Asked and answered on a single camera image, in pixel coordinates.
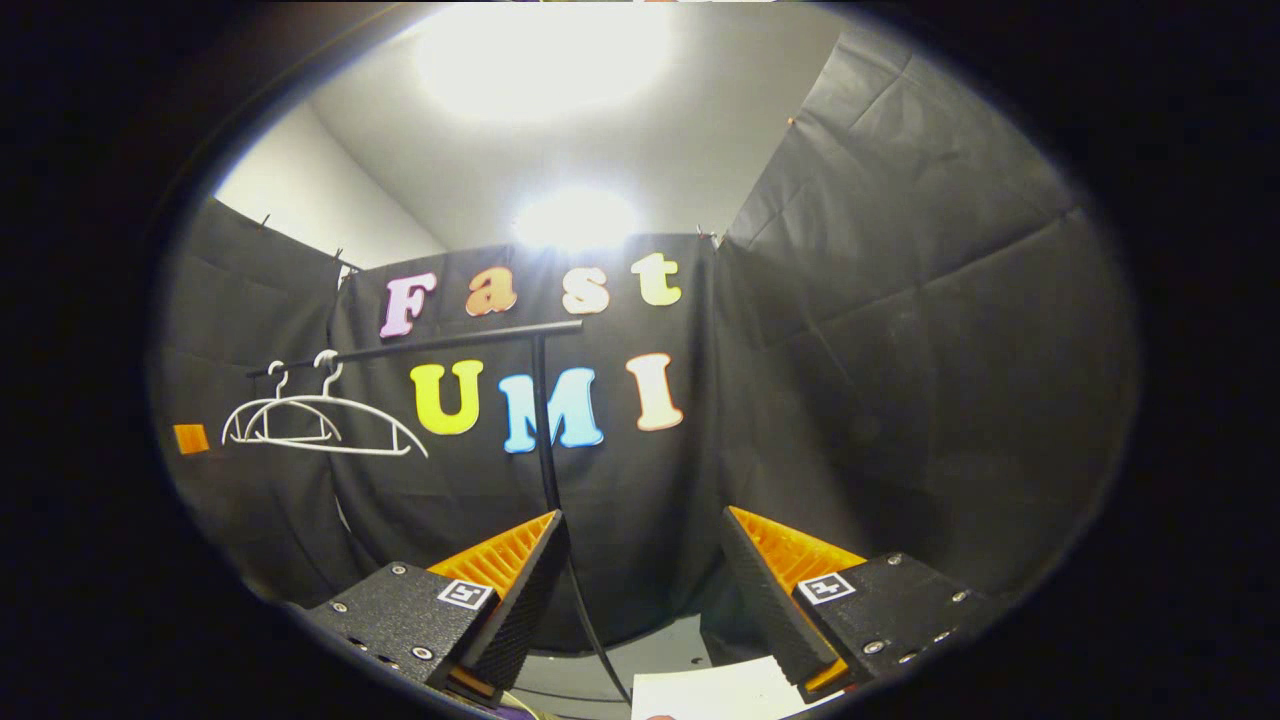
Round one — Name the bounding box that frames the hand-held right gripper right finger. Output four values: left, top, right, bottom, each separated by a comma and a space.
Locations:
720, 505, 1003, 703

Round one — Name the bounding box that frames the ceiling light panel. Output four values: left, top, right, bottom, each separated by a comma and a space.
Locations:
515, 185, 641, 251
415, 5, 673, 123

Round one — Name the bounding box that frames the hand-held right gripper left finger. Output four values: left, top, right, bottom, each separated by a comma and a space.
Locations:
300, 509, 571, 703

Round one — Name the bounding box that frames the black backdrop cloth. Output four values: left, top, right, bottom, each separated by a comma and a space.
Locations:
150, 30, 1141, 651

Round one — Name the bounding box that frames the white plastic clothes hanger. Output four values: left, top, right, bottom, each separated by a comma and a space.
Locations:
222, 362, 343, 446
243, 350, 429, 459

